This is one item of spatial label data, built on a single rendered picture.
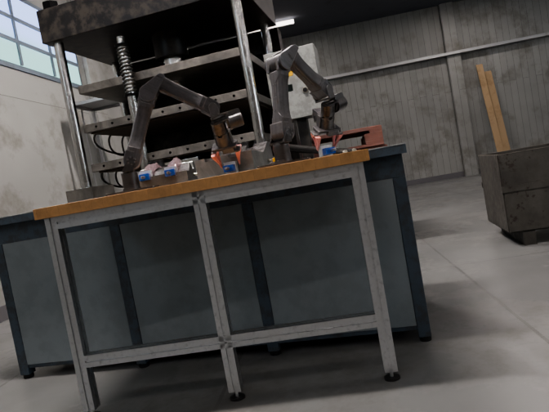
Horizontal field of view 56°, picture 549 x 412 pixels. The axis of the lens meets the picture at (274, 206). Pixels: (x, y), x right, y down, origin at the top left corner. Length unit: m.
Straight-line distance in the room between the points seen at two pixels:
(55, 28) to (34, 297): 1.65
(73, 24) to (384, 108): 9.46
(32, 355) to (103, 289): 0.53
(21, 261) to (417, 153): 10.36
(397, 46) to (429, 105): 1.51
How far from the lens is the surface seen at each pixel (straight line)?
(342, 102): 2.20
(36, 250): 2.69
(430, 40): 12.56
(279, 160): 1.90
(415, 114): 12.25
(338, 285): 2.17
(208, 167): 2.25
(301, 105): 3.04
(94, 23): 3.40
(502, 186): 3.81
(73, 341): 2.08
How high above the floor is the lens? 0.76
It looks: 3 degrees down
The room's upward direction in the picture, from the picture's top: 10 degrees counter-clockwise
